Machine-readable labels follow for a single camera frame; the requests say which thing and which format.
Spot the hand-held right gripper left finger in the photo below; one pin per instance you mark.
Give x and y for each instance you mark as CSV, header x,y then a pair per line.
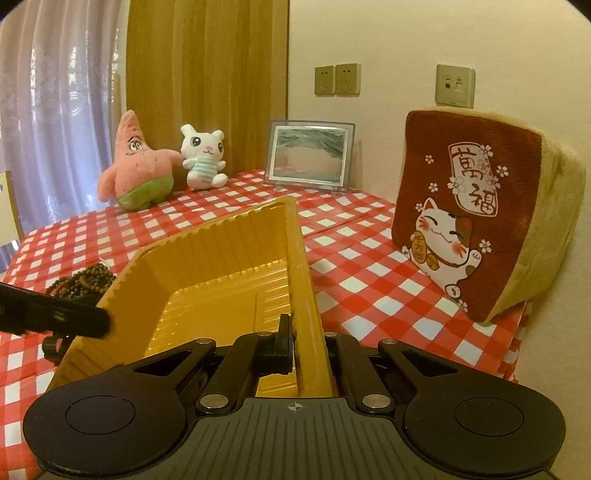
x,y
284,346

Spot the brown cat print cushion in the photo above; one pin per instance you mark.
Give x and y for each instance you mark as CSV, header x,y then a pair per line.
x,y
461,207

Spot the silver picture frame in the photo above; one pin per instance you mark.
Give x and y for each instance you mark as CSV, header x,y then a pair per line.
x,y
309,152

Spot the brown curtain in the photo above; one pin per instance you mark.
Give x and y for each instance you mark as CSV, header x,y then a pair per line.
x,y
207,69

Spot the beige wall data socket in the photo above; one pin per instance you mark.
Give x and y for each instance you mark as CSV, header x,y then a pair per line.
x,y
455,85

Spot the pale wooden chair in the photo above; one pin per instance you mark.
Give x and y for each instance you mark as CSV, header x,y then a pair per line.
x,y
9,207

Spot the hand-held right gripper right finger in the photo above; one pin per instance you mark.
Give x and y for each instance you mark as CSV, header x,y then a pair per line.
x,y
339,350

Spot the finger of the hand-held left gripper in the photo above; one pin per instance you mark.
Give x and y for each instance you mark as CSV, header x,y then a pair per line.
x,y
55,316

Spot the red white checkered tablecloth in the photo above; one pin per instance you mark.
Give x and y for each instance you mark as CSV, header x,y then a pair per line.
x,y
360,277

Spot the yellow plastic tray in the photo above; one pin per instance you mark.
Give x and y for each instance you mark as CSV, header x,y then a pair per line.
x,y
207,258

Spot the pink starfish plush toy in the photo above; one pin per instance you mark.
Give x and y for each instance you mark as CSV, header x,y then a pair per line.
x,y
138,170

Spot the white rabbit plush toy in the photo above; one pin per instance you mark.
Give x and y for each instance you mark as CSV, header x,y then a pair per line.
x,y
203,147

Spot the sheer white curtain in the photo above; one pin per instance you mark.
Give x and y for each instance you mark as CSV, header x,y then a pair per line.
x,y
60,115

